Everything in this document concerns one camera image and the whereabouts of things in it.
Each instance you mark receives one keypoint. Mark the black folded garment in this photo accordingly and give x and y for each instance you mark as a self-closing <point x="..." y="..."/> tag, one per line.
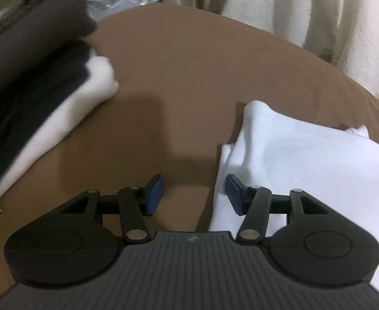
<point x="34" y="103"/>

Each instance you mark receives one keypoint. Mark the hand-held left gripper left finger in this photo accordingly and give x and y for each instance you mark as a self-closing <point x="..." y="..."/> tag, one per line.
<point x="154" y="195"/>

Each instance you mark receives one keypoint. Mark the white t-shirt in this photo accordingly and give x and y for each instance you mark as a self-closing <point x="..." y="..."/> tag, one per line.
<point x="305" y="168"/>

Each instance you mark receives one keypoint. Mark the cream curtain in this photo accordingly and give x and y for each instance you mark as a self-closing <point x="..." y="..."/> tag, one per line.
<point x="321" y="22"/>

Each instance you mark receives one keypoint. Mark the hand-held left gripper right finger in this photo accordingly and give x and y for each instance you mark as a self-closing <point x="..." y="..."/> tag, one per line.
<point x="234" y="195"/>

